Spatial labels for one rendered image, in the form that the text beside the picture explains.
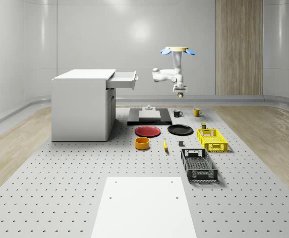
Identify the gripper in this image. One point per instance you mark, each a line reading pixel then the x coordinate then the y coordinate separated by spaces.
pixel 180 88

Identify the puzzle cube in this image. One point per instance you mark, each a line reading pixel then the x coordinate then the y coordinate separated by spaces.
pixel 180 94

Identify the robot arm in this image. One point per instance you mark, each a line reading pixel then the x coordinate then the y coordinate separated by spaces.
pixel 175 62

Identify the black mug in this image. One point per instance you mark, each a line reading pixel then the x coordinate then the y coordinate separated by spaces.
pixel 176 113

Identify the yellow mug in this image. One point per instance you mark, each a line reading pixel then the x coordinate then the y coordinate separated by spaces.
pixel 196 112

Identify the black plate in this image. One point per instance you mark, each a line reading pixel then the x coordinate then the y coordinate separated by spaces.
pixel 180 130

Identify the flat-sided can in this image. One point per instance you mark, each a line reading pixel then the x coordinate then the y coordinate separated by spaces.
pixel 203 125

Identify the red plate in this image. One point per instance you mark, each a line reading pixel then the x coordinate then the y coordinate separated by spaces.
pixel 148 131

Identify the grey cube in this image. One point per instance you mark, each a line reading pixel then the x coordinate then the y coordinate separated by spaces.
pixel 181 143

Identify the banana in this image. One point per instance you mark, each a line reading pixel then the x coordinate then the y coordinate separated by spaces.
pixel 165 145

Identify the yellow basket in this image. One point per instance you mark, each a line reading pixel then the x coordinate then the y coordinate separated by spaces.
pixel 213 146

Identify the yellow bowl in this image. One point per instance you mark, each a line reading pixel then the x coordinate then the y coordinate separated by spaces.
pixel 142 145

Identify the dark grey basket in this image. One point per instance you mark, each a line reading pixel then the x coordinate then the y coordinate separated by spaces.
pixel 203 174

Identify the white cabinet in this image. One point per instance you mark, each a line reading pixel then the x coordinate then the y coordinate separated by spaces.
pixel 79 106

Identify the white board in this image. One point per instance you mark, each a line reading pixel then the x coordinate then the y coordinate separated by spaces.
pixel 144 208

